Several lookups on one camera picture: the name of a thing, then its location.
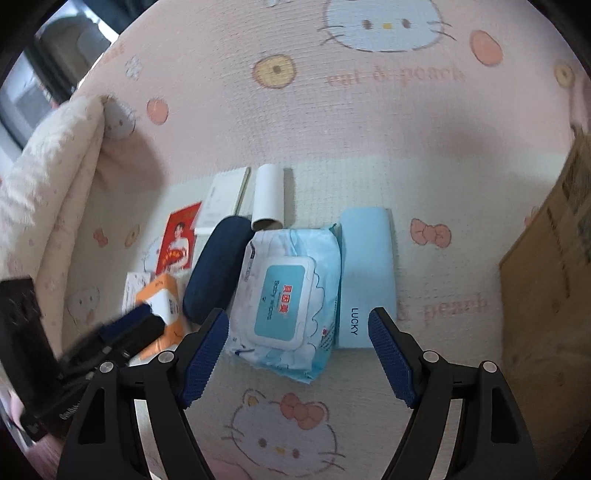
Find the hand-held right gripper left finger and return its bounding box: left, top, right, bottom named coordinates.
left=56, top=308, right=230, bottom=480

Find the pink cartoon printed mat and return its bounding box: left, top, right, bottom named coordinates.
left=28, top=0, right=591, bottom=480

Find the small white packet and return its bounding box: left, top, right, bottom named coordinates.
left=122, top=271, right=154, bottom=312

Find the light blue box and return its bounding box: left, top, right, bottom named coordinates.
left=333, top=207, right=399, bottom=350

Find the navy glasses case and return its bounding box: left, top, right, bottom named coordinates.
left=182, top=215, right=252, bottom=324

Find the white booklet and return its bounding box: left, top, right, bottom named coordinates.
left=194, top=167, right=251, bottom=236

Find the brown cardboard box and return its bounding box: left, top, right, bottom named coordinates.
left=499, top=134, right=591, bottom=418

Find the dark furniture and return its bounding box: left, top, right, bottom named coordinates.
left=0, top=11, right=117, bottom=149

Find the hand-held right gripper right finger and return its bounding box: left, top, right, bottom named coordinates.
left=368, top=307, right=539, bottom=480

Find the blue wet wipes pack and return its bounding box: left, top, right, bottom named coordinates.
left=229, top=224, right=343, bottom=385

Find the red photo card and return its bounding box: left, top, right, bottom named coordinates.
left=156, top=200, right=204, bottom=276

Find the white paper tube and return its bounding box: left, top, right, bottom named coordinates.
left=250, top=164, right=284, bottom=232

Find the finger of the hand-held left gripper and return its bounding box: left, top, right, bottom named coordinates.
left=99, top=314, right=167, bottom=365
left=60, top=302, right=154, bottom=366

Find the white quilt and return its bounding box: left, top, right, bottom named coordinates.
left=0, top=95, right=109, bottom=344

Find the orange tissue pack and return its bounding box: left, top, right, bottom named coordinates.
left=134, top=272, right=186, bottom=363

